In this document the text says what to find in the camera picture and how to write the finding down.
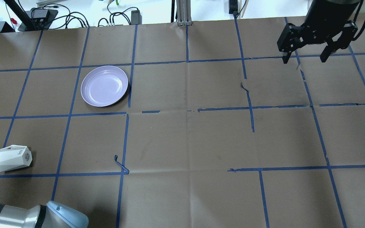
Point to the aluminium frame post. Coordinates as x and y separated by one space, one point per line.
183 9

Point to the lilac plate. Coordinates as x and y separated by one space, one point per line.
104 86

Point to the second robot arm blue cap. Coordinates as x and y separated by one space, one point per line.
51 215

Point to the black power brick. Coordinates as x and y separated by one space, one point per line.
136 17

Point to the black power adapter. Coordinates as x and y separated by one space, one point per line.
233 7

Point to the white faceted cup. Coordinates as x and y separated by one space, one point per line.
14 157

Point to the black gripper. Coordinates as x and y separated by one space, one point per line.
324 22

